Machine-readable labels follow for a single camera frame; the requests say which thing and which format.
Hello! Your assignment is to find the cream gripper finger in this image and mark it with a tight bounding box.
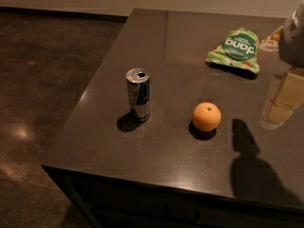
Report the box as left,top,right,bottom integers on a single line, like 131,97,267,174
260,66,304,130
258,27,283,52

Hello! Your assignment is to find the dark table drawer front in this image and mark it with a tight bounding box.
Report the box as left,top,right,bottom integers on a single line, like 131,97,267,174
45,167,304,228

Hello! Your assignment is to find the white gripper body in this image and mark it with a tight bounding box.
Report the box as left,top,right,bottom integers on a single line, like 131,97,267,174
279,1,304,67

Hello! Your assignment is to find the green snack bag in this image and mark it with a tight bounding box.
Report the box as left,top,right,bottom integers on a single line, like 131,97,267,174
205,28,260,75

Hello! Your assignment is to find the orange fruit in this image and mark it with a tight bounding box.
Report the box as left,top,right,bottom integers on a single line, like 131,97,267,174
192,103,221,132

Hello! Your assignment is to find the silver blue redbull can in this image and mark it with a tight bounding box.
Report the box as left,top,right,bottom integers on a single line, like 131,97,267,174
125,67,150,122

